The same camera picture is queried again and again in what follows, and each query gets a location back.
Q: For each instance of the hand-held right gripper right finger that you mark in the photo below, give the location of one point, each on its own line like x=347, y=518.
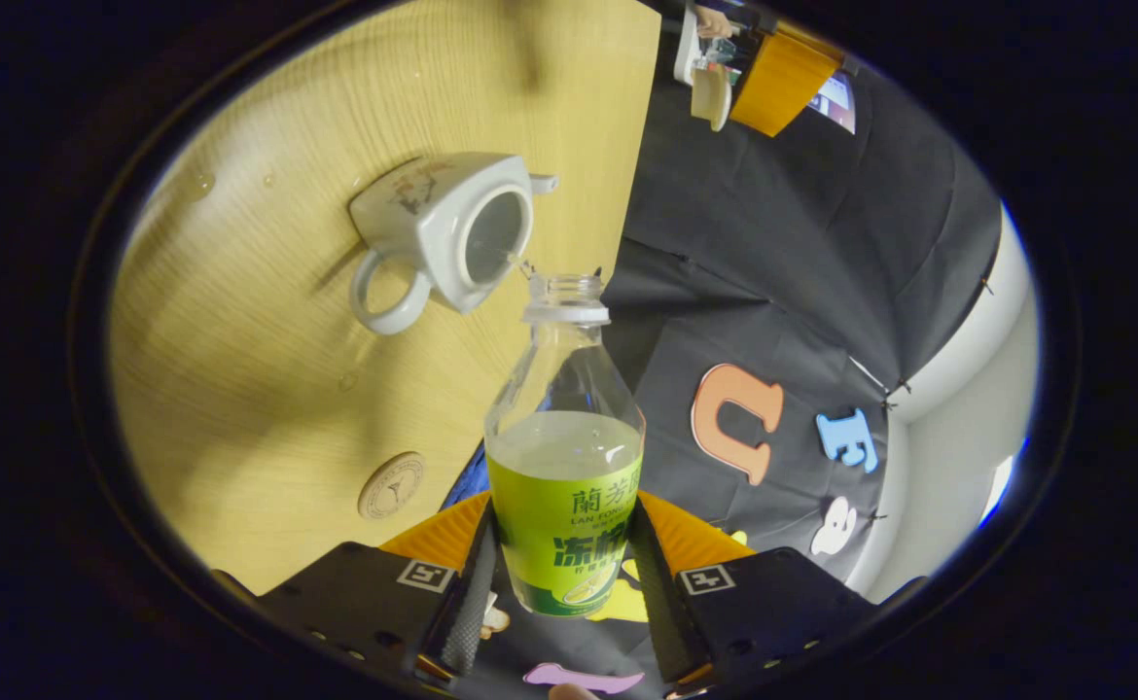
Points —
x=661, y=603

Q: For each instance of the white side table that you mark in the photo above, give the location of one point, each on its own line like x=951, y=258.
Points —
x=687, y=44

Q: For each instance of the ceiling light panel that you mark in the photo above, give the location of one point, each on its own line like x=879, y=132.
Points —
x=997, y=491

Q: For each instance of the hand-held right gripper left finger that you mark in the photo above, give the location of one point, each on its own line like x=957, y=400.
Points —
x=462, y=603

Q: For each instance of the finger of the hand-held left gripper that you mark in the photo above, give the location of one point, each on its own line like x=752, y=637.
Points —
x=783, y=83

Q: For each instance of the round wooden coaster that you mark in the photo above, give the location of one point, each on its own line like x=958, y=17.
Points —
x=391, y=486

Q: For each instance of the blue towel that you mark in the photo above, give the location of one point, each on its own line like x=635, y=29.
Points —
x=467, y=481

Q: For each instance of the white ceramic teacup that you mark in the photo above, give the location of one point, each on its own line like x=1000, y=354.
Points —
x=423, y=224

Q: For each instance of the computer monitor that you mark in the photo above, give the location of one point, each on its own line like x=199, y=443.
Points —
x=834, y=102

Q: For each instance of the green label water bottle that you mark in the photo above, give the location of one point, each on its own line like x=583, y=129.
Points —
x=564, y=486

